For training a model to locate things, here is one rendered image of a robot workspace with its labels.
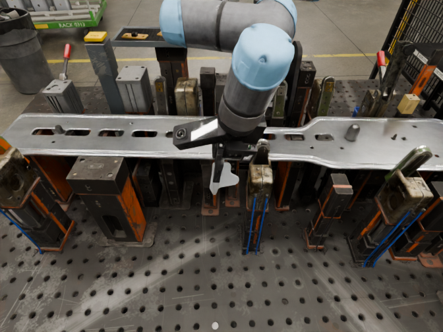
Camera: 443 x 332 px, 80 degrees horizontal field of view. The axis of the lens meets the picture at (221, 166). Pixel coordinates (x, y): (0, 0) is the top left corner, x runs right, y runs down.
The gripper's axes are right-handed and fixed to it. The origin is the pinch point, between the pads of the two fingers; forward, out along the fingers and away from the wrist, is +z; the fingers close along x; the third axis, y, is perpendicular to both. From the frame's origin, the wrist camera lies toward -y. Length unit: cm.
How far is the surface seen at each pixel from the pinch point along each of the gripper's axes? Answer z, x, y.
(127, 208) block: 18.0, -5.6, -20.4
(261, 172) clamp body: -2.1, -2.4, 12.0
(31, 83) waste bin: 185, 176, -154
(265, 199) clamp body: 2.1, -7.8, 13.9
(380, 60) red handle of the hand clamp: -6, 37, 55
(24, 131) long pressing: 21, 19, -53
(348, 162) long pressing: -0.4, 2.3, 37.7
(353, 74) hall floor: 142, 197, 198
